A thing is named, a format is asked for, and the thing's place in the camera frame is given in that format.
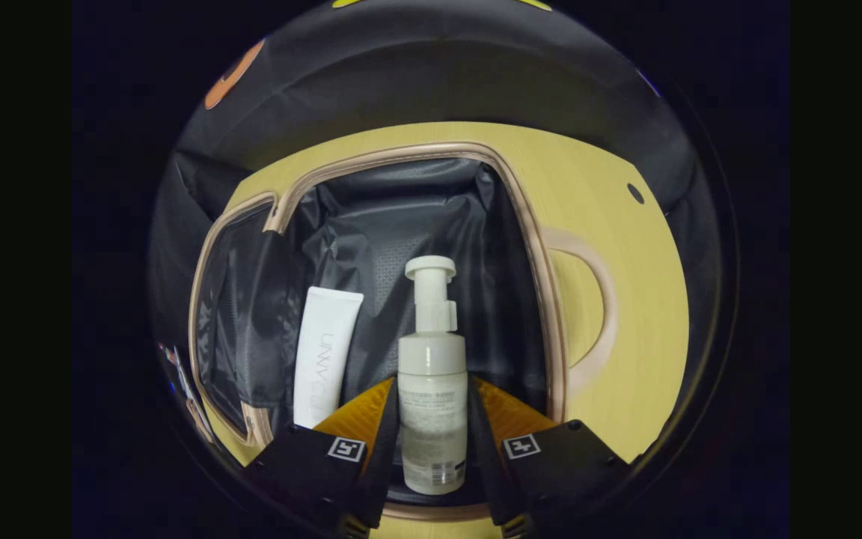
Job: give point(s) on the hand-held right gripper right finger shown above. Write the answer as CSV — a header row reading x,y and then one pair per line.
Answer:
x,y
483,479

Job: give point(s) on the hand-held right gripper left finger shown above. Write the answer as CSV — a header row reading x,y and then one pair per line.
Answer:
x,y
382,479

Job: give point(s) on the white pump bottle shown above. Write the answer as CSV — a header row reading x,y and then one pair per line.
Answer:
x,y
432,404

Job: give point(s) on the white cosmetic tube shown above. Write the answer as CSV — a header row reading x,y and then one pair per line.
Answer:
x,y
322,352

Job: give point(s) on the pink suitcase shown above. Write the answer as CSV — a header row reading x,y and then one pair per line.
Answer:
x,y
378,224

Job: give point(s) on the black backdrop cloth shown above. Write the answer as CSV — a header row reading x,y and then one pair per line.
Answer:
x,y
416,90

